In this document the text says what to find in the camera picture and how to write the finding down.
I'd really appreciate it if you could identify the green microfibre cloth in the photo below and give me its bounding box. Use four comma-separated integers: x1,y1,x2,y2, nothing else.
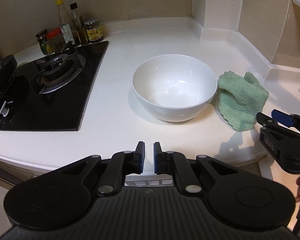
218,71,269,132

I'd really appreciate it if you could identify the white ceramic bowl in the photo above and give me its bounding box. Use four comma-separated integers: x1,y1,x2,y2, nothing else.
132,54,217,122

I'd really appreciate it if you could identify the black glass gas stove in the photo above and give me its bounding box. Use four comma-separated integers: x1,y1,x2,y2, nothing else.
0,41,109,132

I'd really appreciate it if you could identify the round gas burner grate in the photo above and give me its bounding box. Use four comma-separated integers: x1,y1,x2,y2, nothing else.
30,53,86,94

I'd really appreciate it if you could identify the brown sauce jar yellow label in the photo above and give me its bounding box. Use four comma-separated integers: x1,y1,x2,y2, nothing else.
84,18,103,42

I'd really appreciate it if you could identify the green label dark jar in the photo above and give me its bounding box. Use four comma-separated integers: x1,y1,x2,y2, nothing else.
35,29,53,55

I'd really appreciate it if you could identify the clear bottle yellow cap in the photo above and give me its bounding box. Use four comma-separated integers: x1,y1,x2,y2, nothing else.
56,0,78,46

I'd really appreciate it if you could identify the red lid spice jar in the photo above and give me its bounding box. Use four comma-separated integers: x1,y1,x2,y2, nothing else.
46,27,65,53

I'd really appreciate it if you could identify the dark soy sauce bottle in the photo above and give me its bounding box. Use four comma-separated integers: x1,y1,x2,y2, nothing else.
70,2,88,45

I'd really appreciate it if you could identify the black pan on stove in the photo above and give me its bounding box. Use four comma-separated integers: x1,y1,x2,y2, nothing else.
0,54,17,85

